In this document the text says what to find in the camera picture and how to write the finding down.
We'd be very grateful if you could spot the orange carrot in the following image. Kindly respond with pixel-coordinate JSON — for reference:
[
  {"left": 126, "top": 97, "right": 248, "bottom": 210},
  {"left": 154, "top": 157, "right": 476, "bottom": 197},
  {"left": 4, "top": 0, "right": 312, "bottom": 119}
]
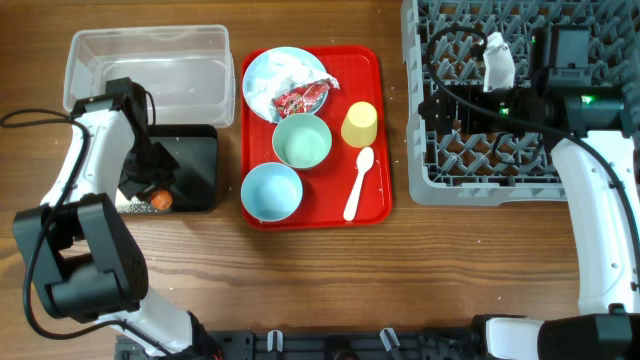
[{"left": 149, "top": 189, "right": 173, "bottom": 211}]

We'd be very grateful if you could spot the white rice pile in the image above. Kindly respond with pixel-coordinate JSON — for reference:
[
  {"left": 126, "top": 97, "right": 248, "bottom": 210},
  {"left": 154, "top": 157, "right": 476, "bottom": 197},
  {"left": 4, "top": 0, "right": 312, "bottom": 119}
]
[{"left": 115, "top": 192, "right": 156, "bottom": 214}]

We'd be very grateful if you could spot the yellow plastic cup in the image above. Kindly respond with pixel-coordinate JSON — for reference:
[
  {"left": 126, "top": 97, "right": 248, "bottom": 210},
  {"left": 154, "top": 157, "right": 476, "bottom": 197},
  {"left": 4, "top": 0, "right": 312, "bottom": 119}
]
[{"left": 341, "top": 101, "right": 378, "bottom": 148}]

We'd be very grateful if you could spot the light blue bowl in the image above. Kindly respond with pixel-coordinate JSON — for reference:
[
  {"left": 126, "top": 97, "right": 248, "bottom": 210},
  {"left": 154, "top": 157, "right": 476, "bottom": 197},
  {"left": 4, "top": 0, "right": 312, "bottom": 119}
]
[{"left": 241, "top": 162, "right": 303, "bottom": 222}]

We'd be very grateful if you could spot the mint green bowl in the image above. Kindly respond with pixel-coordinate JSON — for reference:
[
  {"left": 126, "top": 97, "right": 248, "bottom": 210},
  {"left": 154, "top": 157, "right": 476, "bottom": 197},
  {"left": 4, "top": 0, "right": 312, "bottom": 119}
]
[{"left": 272, "top": 113, "right": 333, "bottom": 170}]

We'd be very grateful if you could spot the white tissue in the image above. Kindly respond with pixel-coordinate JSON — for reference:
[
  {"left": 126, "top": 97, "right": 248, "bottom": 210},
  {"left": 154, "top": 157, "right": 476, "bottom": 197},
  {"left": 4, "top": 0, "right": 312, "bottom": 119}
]
[{"left": 247, "top": 49, "right": 341, "bottom": 121}]

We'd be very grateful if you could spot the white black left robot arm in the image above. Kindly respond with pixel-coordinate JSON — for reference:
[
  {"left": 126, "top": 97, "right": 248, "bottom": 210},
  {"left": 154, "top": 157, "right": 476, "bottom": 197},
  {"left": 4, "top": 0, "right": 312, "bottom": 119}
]
[{"left": 1, "top": 77, "right": 224, "bottom": 359}]

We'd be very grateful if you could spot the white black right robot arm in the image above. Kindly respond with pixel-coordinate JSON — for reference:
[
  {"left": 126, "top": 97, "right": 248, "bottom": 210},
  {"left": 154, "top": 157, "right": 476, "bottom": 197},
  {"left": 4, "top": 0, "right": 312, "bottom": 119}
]
[{"left": 419, "top": 25, "right": 639, "bottom": 359}]

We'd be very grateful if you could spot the black waste tray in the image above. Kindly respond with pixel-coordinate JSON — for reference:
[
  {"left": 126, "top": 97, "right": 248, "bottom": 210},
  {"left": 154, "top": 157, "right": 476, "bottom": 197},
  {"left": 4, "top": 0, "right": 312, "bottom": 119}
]
[{"left": 149, "top": 125, "right": 218, "bottom": 214}]

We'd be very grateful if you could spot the grey dishwasher rack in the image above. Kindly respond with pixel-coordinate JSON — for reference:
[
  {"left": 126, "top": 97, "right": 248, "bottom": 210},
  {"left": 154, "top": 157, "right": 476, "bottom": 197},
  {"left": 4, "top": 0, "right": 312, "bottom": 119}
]
[{"left": 401, "top": 0, "right": 639, "bottom": 206}]

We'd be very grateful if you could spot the clear plastic bin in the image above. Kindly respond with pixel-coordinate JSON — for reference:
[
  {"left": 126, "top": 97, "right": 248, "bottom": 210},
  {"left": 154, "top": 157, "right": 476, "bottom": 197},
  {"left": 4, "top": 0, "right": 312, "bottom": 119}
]
[{"left": 63, "top": 25, "right": 236, "bottom": 128}]

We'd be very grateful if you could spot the white plastic spoon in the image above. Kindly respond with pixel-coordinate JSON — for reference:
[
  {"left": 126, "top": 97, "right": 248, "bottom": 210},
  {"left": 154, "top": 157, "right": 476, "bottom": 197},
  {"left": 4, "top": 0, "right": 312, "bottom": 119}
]
[{"left": 343, "top": 147, "right": 374, "bottom": 222}]

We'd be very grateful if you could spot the red serving tray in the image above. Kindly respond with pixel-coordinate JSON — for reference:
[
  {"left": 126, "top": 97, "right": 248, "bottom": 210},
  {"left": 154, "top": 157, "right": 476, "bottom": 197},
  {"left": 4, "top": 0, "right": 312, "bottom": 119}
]
[{"left": 242, "top": 45, "right": 393, "bottom": 231}]

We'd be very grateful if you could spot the red snack wrapper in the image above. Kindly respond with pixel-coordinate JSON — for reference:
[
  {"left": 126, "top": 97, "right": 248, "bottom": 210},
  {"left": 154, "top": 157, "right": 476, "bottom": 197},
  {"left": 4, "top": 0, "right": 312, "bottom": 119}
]
[{"left": 272, "top": 81, "right": 330, "bottom": 119}]

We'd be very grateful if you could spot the light blue plate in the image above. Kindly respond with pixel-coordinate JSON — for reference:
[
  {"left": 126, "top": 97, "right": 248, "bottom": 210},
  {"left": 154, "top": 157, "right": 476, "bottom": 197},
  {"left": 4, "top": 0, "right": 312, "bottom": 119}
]
[{"left": 242, "top": 46, "right": 331, "bottom": 125}]

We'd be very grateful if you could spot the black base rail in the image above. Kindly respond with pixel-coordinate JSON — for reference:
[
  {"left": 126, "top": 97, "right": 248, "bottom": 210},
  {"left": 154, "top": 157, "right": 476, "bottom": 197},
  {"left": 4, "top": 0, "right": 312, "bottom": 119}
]
[{"left": 114, "top": 327, "right": 559, "bottom": 360}]

